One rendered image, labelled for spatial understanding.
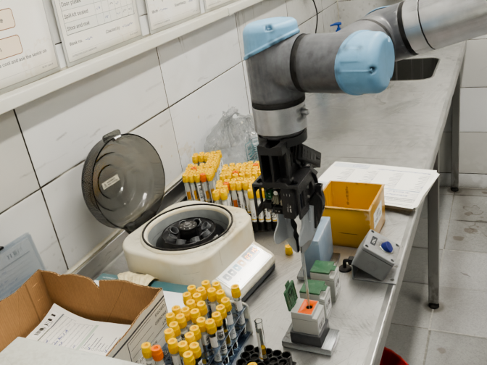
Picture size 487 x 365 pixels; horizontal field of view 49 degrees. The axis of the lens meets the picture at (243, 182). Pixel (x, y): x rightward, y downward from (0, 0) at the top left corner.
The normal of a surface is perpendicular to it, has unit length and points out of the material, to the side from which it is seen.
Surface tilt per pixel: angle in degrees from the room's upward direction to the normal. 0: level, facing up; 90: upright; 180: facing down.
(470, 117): 90
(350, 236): 90
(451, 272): 0
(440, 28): 110
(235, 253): 90
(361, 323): 0
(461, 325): 0
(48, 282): 89
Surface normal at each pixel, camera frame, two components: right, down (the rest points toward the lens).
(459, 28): -0.36, 0.74
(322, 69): -0.55, 0.36
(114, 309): -0.37, 0.48
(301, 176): -0.15, -0.90
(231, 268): 0.22, -0.77
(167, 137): 0.91, 0.04
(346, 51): -0.49, -0.15
